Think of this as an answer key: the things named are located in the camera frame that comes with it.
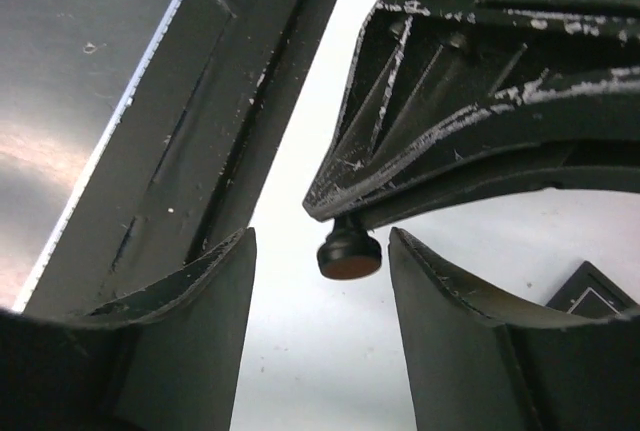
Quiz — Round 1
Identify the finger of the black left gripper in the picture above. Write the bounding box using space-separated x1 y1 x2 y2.
349 138 640 232

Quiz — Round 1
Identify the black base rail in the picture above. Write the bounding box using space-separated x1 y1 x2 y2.
15 0 336 318

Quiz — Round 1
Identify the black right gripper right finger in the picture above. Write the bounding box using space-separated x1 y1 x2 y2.
388 228 639 430

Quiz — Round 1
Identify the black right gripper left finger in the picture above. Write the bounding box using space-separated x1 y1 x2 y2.
1 228 257 430

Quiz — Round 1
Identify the black and white chessboard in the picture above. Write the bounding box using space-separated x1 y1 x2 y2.
546 261 638 319

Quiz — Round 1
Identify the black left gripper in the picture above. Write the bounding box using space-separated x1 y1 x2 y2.
304 0 639 222

